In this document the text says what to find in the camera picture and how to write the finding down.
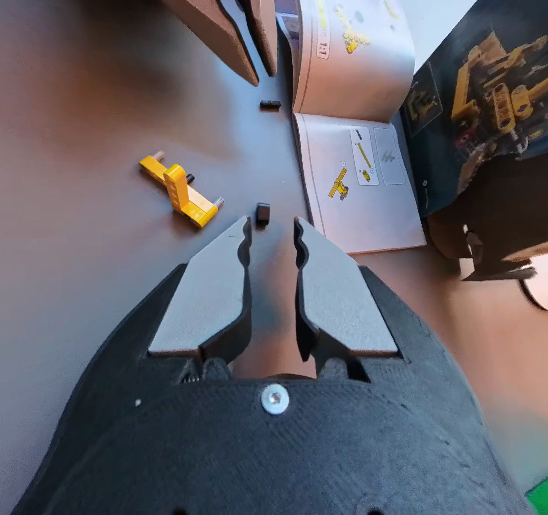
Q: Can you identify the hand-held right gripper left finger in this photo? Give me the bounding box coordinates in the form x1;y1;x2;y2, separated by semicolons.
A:
148;215;253;366

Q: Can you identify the green plastic bin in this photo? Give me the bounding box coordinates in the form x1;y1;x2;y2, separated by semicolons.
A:
523;478;548;515

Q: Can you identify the yellow lego beam assembly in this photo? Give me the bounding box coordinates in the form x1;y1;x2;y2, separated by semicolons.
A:
138;150;226;230

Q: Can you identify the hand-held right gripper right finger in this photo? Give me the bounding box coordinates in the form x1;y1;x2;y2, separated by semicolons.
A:
293;217;400;362

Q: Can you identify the dark lego set box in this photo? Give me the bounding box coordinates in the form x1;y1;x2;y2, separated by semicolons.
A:
399;0;548;219

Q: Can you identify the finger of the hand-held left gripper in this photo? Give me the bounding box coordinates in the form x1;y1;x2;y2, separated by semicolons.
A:
146;0;260;87
226;0;279;77

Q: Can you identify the lego instruction booklet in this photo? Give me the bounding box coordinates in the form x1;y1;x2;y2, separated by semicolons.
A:
274;0;429;255

